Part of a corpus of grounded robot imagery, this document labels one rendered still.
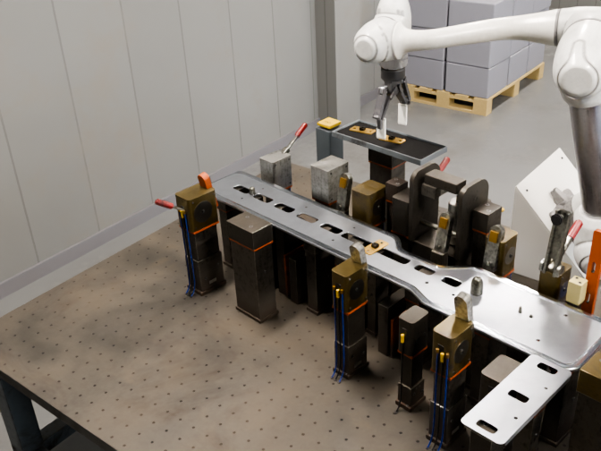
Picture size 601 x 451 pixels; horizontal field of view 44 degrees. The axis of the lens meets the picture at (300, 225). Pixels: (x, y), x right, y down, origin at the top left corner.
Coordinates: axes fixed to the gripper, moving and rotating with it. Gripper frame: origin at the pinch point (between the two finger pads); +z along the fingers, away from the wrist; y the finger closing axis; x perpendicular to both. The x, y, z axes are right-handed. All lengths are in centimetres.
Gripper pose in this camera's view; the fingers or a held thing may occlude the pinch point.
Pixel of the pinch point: (392, 128)
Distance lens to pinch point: 240.7
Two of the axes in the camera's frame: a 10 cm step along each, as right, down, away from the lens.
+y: 5.9, -4.2, 6.9
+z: 0.5, 8.7, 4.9
